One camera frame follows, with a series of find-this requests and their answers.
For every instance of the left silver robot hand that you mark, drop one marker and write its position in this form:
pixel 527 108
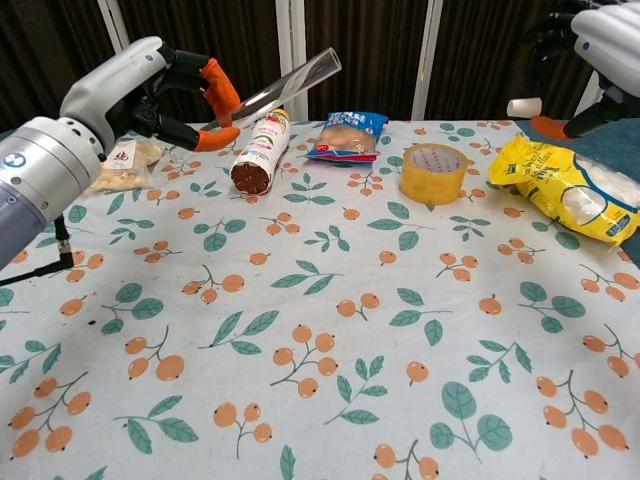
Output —
pixel 110 85

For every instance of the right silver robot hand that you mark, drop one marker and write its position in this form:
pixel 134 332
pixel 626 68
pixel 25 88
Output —
pixel 610 35

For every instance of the small white stopper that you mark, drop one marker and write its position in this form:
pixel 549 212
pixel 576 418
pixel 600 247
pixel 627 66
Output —
pixel 524 106

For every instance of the clear glass test tube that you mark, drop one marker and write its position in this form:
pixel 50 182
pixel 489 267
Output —
pixel 290 82

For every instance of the clear bag of nuts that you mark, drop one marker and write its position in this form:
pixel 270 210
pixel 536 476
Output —
pixel 127 167

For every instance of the yellow marshmallow bag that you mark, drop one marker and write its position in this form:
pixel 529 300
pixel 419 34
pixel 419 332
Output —
pixel 550 180

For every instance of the clear packing tape roll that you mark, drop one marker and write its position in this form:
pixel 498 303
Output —
pixel 432 180

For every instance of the blue snack bag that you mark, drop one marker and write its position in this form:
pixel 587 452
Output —
pixel 347 137

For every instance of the floral printed tablecloth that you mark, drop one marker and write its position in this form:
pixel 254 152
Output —
pixel 320 310

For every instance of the white screen frame post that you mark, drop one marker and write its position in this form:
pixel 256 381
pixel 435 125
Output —
pixel 592 100
pixel 425 60
pixel 292 30
pixel 116 25

